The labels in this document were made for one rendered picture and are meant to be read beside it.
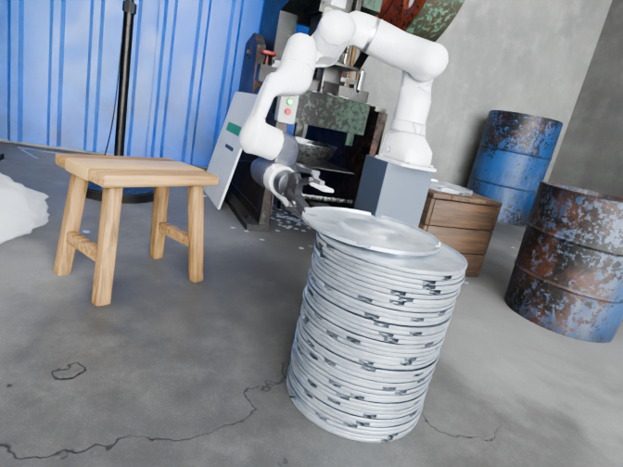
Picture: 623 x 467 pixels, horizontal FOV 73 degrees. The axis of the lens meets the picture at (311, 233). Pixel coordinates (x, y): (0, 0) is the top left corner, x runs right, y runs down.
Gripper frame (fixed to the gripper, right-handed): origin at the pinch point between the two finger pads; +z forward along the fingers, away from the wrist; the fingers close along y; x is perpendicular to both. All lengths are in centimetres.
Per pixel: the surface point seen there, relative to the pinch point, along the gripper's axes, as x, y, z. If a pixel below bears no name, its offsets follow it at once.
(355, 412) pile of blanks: -8, -30, 40
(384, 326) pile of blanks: -8.2, -11.7, 40.7
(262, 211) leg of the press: 24, -25, -81
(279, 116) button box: 21, 17, -76
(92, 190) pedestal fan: -42, -32, -120
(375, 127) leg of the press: 70, 22, -74
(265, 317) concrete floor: -5.5, -35.1, -5.0
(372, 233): -3.7, 0.2, 26.6
